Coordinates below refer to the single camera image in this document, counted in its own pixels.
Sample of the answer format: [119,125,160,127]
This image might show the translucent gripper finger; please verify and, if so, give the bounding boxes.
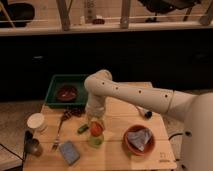
[86,115,92,128]
[97,117,106,130]

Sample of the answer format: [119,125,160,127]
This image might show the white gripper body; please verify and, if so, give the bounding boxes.
[86,99,106,118]

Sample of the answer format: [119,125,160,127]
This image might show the orange red apple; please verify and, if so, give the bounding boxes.
[90,122,103,136]

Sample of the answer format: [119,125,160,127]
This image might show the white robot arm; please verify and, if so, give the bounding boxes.
[84,70,213,171]

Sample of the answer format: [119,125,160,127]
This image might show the white plastic cup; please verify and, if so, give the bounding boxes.
[27,113,47,132]

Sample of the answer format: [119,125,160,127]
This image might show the dark metal cup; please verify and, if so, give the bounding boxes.
[24,131,43,157]

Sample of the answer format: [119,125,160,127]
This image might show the green chili pepper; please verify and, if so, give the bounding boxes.
[77,124,89,134]

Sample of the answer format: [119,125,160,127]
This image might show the dark red grapes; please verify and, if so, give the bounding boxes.
[61,108,85,121]

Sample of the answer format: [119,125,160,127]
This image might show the metal fork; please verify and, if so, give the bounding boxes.
[52,116,65,151]

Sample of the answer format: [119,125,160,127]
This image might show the dark red bowl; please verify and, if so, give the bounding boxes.
[56,85,78,102]

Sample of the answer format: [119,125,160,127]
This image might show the blue sponge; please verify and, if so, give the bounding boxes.
[59,141,80,165]

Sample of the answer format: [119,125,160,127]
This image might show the grey crumpled cloth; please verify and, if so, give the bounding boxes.
[127,129,152,151]

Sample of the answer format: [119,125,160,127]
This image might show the green tray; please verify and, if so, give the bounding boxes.
[45,74,88,109]

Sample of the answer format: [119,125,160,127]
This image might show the dark red object on ledge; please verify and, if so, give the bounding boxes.
[92,18,105,25]

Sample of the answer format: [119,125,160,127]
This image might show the black office chair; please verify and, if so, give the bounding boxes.
[0,2,35,28]

